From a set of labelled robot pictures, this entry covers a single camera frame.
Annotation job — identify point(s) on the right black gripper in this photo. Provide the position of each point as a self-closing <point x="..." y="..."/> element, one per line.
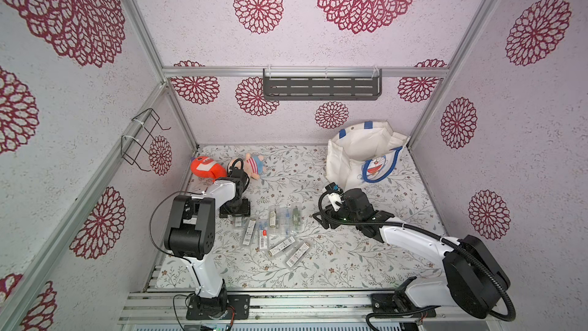
<point x="331" y="211"/>

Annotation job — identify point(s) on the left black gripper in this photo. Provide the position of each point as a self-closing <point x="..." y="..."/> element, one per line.
<point x="246" y="211"/>

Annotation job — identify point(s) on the clear compass set box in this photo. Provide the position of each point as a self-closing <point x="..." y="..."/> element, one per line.
<point x="273" y="219"/>
<point x="238" y="221"/>

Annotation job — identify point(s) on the clear compass box white label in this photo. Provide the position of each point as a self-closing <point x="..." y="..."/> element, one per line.
<point x="249" y="231"/>

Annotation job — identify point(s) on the clear compass box red label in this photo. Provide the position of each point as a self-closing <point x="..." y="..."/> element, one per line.
<point x="263" y="237"/>

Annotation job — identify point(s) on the white canvas tote bag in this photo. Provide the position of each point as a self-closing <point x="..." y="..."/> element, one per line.
<point x="363" y="154"/>

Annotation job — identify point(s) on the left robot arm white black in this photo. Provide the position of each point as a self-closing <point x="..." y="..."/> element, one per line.
<point x="191" y="227"/>

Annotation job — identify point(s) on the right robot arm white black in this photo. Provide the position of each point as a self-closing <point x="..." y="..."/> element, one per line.
<point x="472" y="278"/>

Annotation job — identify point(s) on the clear compass box blue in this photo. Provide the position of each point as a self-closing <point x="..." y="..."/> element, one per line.
<point x="284" y="221"/>

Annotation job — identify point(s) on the cartoon boy plush doll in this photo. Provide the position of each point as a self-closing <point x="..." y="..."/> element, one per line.
<point x="252" y="166"/>

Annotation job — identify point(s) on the red plush toy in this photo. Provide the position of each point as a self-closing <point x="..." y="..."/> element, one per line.
<point x="207" y="168"/>

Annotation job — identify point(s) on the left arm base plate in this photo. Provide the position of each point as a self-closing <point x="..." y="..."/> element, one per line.
<point x="224" y="307"/>

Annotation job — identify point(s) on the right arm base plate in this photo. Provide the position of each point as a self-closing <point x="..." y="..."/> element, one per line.
<point x="397" y="306"/>

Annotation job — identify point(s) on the black wire wall rack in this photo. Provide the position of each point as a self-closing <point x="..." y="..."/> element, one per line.
<point x="147" y="149"/>

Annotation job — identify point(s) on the grey wall shelf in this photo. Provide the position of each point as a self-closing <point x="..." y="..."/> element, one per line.
<point x="322" y="85"/>

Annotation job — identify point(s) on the aluminium front rail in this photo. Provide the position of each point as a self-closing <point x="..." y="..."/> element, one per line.
<point x="337" y="306"/>

